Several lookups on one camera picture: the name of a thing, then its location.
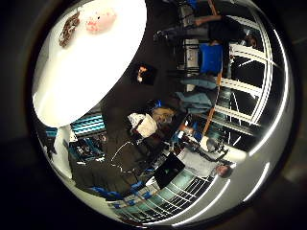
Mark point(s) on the black box with orange item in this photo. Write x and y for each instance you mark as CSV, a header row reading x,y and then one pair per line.
x,y
144,75

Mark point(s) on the blue storage rack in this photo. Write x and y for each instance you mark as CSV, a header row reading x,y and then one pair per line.
x,y
88,124

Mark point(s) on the blue plastic chair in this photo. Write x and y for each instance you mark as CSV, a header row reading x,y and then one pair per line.
x,y
210,58

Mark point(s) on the pink plush toy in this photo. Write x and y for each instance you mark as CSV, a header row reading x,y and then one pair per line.
x,y
100,20

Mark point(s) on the seated person in black shirt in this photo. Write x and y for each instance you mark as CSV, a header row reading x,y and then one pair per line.
x,y
220,29

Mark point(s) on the black laptop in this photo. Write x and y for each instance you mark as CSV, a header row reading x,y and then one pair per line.
x,y
169,170

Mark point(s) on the brown and white plush toy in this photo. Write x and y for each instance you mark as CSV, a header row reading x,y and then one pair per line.
x,y
68,29

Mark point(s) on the person with blond hair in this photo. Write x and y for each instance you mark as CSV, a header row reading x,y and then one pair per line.
x,y
145,124

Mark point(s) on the grey-blue jacket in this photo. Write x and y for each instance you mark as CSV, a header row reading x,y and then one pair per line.
x,y
200,83
195,102

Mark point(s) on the orange wooden pole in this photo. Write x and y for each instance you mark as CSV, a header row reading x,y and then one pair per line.
x,y
211,108

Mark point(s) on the person in grey shirt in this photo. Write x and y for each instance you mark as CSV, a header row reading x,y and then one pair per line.
x,y
200,161

